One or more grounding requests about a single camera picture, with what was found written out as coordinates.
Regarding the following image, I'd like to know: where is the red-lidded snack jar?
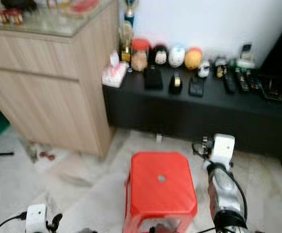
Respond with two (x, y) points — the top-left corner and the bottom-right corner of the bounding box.
(131, 38), (150, 72)

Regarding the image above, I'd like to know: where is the black and gold key fob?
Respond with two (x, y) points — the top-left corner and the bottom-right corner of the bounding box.
(168, 72), (184, 95)

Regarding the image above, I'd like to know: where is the cordless phone on dock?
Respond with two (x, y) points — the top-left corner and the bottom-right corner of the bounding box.
(237, 43), (256, 69)

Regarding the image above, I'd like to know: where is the red round plate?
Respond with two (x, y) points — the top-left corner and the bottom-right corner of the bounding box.
(70, 0), (100, 18)

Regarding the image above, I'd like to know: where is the small white skull figurine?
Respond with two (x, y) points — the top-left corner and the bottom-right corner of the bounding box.
(198, 60), (211, 79)

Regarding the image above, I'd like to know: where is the black bag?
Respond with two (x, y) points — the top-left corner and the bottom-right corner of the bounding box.
(0, 0), (37, 13)

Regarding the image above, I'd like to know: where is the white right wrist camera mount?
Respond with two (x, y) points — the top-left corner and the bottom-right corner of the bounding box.
(211, 133), (235, 166)

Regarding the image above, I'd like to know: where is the blue and gold trophy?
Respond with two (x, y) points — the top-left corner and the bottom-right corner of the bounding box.
(119, 0), (139, 63)

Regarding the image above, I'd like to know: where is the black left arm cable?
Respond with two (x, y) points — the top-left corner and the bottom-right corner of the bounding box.
(0, 212), (27, 233)

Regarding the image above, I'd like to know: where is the black television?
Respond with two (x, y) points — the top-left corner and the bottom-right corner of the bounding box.
(259, 33), (282, 79)

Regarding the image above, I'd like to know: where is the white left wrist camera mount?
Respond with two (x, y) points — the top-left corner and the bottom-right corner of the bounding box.
(25, 203), (47, 233)

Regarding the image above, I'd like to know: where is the small black pouch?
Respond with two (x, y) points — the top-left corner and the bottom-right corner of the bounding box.
(189, 76), (206, 98)

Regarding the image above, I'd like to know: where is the black low console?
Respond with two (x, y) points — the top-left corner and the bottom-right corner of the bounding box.
(102, 66), (282, 168)

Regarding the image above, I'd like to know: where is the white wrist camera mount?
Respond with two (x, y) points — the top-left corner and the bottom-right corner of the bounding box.
(211, 133), (235, 166)
(25, 203), (47, 233)

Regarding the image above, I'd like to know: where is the light wooden cabinet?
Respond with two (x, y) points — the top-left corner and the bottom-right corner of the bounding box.
(0, 0), (120, 160)

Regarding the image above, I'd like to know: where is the small dark figurine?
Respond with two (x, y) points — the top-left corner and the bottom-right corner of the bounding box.
(214, 56), (229, 79)

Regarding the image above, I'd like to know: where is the pink tissue box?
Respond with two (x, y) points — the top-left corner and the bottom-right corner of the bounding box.
(102, 50), (129, 89)

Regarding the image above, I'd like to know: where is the black flat tray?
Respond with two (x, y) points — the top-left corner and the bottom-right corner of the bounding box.
(257, 75), (282, 103)

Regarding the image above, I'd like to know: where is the black remote control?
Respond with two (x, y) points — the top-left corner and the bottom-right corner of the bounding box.
(235, 69), (251, 93)
(223, 71), (238, 95)

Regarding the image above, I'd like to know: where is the small red floor item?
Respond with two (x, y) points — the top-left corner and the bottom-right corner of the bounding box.
(38, 151), (56, 161)

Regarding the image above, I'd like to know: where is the white and blue figurine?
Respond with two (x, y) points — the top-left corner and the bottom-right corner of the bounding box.
(168, 44), (186, 68)

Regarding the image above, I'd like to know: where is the small red jar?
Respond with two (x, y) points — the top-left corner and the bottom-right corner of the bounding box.
(9, 8), (24, 26)
(0, 8), (11, 25)

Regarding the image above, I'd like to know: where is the red plastic stool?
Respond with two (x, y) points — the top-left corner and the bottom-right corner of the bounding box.
(122, 151), (199, 233)

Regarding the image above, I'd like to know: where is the black and white figurine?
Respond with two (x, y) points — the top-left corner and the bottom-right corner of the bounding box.
(150, 44), (169, 67)

